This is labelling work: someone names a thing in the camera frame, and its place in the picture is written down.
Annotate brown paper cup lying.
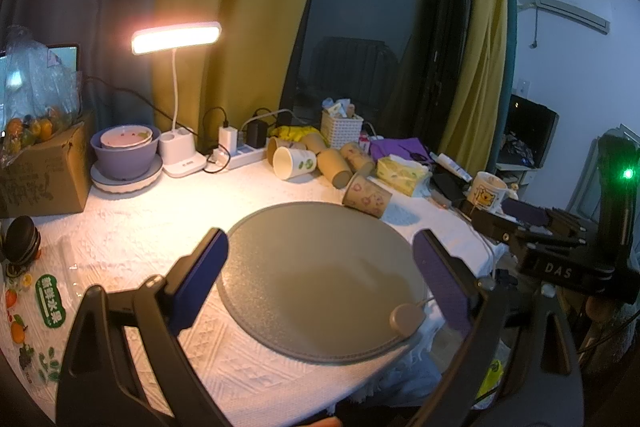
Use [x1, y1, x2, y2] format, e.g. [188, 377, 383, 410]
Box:
[317, 148, 352, 190]

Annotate patterned paper cup front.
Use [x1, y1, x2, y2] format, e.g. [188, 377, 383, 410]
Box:
[342, 173, 392, 219]

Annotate yellow curtain right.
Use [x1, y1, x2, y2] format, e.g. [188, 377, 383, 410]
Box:
[439, 0, 508, 174]

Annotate white paper cup green logo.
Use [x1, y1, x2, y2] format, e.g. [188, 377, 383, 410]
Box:
[272, 147, 317, 180]

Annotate white power strip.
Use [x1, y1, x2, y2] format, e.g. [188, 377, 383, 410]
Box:
[205, 145, 266, 173]

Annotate plastic bag of fruit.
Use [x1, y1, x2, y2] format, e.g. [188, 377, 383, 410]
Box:
[1, 26, 81, 168]

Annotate yellow cloth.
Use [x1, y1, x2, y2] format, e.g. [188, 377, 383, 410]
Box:
[270, 126, 320, 142]

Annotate yellow curtain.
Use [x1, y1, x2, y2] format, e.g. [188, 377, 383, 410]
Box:
[152, 0, 307, 150]
[439, 0, 508, 174]

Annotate purple bowl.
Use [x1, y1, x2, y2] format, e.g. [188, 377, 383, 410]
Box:
[90, 126, 160, 180]

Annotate white LED desk lamp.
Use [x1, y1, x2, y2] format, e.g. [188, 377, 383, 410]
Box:
[130, 20, 222, 179]

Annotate patterned paper cup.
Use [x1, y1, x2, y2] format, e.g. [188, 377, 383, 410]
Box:
[340, 142, 375, 178]
[342, 173, 392, 219]

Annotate purple cloth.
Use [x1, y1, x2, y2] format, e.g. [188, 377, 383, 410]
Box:
[369, 138, 433, 165]

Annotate pink inner bowl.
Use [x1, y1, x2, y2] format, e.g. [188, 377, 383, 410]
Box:
[100, 124, 153, 150]

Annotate fruit print plastic bag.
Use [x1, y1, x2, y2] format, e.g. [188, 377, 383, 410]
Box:
[1, 236, 84, 392]

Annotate white scalloped plate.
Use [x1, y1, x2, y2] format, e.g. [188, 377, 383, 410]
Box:
[90, 155, 163, 194]

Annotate round grey placemat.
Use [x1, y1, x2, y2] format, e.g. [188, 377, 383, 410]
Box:
[216, 202, 427, 364]

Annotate black power adapter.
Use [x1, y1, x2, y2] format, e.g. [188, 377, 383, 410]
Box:
[246, 119, 268, 148]

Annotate brown cardboard box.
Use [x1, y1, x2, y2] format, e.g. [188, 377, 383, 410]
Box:
[0, 112, 96, 218]

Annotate white woven basket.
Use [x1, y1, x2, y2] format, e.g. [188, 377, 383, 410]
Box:
[320, 110, 363, 150]

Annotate brown paper cup behind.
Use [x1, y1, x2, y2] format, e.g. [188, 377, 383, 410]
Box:
[267, 136, 306, 166]

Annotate white charger plug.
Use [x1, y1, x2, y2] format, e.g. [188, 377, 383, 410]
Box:
[218, 126, 238, 156]

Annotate yellow tissue pack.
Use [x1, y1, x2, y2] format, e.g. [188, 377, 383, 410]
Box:
[376, 155, 432, 197]

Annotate black round case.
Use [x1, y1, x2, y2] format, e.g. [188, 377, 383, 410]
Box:
[1, 216, 41, 267]

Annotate white air conditioner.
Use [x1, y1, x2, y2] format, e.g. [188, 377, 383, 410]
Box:
[518, 0, 612, 35]

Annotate patterned paper cup back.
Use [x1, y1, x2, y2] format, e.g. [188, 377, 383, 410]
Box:
[340, 142, 375, 178]

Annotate white cartoon mug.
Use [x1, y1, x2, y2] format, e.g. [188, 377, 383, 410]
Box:
[466, 171, 509, 211]

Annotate black television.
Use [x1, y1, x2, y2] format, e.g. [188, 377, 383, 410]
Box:
[498, 94, 559, 169]

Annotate yellow curtain left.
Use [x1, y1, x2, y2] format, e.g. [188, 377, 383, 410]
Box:
[152, 0, 307, 150]

